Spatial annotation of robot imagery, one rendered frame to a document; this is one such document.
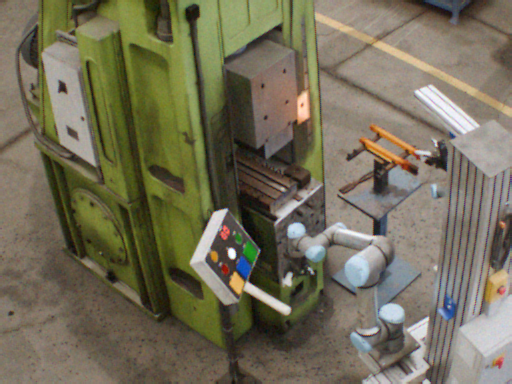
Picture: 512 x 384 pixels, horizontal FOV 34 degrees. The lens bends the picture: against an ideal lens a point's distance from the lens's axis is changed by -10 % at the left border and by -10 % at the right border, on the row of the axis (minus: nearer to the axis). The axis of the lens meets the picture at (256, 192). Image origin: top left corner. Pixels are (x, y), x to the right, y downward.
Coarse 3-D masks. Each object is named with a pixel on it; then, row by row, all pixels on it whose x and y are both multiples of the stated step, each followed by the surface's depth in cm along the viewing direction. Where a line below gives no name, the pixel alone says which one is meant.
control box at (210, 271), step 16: (208, 224) 417; (224, 224) 414; (208, 240) 406; (224, 240) 411; (208, 256) 399; (224, 256) 408; (240, 256) 417; (256, 256) 427; (208, 272) 399; (224, 288) 404
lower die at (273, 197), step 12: (240, 156) 478; (240, 168) 470; (264, 168) 470; (240, 180) 465; (252, 180) 464; (264, 180) 461; (276, 180) 461; (288, 180) 461; (240, 192) 462; (264, 192) 456; (276, 192) 456; (288, 192) 459; (264, 204) 453; (276, 204) 455
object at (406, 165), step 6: (360, 138) 482; (366, 138) 482; (366, 144) 480; (372, 144) 478; (378, 150) 475; (384, 150) 474; (384, 156) 473; (390, 156) 470; (396, 156) 469; (396, 162) 468; (402, 162) 465; (408, 162) 463; (402, 168) 465; (408, 168) 464; (414, 168) 460; (414, 174) 462
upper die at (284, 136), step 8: (288, 128) 435; (280, 136) 432; (288, 136) 438; (240, 144) 439; (264, 144) 425; (272, 144) 430; (280, 144) 435; (256, 152) 433; (264, 152) 428; (272, 152) 433
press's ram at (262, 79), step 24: (264, 48) 414; (288, 48) 413; (240, 72) 400; (264, 72) 401; (288, 72) 415; (240, 96) 408; (264, 96) 409; (288, 96) 424; (240, 120) 418; (264, 120) 417; (288, 120) 432
